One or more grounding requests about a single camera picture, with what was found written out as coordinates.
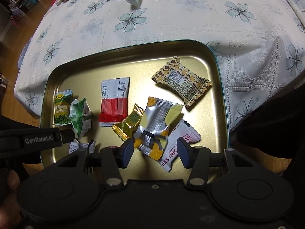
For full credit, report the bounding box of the silver yellow snack packet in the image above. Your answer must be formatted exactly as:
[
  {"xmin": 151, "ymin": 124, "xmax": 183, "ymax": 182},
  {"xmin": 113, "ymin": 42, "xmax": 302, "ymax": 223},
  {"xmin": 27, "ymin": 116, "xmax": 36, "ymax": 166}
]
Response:
[{"xmin": 133, "ymin": 97, "xmax": 184, "ymax": 161}]

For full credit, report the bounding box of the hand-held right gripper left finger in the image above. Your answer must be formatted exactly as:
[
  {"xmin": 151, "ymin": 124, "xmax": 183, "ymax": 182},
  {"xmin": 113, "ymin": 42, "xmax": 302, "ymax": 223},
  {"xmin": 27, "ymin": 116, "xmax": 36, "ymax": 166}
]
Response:
[{"xmin": 56, "ymin": 138, "xmax": 134, "ymax": 188}]

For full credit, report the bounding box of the brown patterned snack packet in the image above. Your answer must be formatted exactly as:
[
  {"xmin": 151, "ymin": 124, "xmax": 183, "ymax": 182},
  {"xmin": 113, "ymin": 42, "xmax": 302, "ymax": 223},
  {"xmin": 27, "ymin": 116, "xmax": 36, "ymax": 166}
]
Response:
[{"xmin": 151, "ymin": 56, "xmax": 213, "ymax": 109}]

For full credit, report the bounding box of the pink white snack packet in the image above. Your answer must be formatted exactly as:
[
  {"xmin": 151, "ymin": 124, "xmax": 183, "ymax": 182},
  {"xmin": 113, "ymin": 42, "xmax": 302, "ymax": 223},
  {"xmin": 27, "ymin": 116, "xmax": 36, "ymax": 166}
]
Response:
[{"xmin": 159, "ymin": 118, "xmax": 202, "ymax": 172}]

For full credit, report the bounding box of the person's left hand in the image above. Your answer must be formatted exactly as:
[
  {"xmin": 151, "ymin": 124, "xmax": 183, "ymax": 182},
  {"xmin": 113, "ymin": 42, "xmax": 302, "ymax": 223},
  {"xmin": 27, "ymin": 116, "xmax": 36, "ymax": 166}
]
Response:
[{"xmin": 0, "ymin": 168, "xmax": 23, "ymax": 229}]

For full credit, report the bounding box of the white floral tablecloth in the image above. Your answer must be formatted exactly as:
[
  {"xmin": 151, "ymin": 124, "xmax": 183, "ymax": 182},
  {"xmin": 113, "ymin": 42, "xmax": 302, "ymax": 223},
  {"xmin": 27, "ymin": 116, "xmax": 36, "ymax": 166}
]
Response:
[{"xmin": 13, "ymin": 0, "xmax": 305, "ymax": 130}]

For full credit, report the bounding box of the small white snack packet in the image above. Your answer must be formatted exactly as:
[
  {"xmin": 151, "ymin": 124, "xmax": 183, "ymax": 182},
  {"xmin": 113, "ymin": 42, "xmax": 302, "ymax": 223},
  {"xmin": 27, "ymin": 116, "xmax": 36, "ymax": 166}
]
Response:
[{"xmin": 69, "ymin": 140, "xmax": 96, "ymax": 155}]

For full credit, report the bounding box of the green pea snack packet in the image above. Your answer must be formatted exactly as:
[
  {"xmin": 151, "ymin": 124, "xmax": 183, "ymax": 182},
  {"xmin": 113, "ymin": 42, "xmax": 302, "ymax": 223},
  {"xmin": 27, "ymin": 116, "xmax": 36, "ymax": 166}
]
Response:
[{"xmin": 52, "ymin": 89, "xmax": 73, "ymax": 126}]

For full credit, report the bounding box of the gold foil snack packet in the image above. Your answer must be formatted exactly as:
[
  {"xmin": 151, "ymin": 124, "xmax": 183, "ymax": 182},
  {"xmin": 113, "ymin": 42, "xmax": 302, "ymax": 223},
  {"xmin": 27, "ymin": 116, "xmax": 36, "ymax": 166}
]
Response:
[{"xmin": 112, "ymin": 103, "xmax": 144, "ymax": 142}]

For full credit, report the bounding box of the red white snack packet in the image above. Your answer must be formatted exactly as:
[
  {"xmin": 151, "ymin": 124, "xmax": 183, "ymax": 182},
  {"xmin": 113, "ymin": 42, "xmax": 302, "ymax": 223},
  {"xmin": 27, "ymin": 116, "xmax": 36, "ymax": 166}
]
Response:
[{"xmin": 99, "ymin": 77, "xmax": 130, "ymax": 126}]

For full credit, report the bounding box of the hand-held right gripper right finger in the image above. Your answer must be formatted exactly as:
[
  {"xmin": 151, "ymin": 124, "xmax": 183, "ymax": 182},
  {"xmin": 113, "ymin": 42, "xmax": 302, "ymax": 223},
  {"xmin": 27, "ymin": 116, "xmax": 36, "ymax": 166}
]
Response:
[{"xmin": 177, "ymin": 138, "xmax": 255, "ymax": 188}]

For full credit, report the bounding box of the gold metal tray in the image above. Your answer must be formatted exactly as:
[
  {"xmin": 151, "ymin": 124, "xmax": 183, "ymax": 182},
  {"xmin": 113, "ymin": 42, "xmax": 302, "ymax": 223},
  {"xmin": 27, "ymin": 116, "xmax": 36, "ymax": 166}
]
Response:
[{"xmin": 39, "ymin": 39, "xmax": 230, "ymax": 173}]

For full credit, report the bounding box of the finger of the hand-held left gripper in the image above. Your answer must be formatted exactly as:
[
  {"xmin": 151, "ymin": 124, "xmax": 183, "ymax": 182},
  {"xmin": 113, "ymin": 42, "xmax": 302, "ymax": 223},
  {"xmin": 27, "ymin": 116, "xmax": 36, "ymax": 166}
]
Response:
[{"xmin": 59, "ymin": 129, "xmax": 76, "ymax": 144}]

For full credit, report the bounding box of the green white snack packet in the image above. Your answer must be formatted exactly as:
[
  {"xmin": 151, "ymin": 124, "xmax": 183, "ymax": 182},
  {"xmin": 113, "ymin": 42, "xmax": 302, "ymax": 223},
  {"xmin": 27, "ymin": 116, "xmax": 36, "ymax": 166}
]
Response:
[{"xmin": 69, "ymin": 98, "xmax": 92, "ymax": 142}]

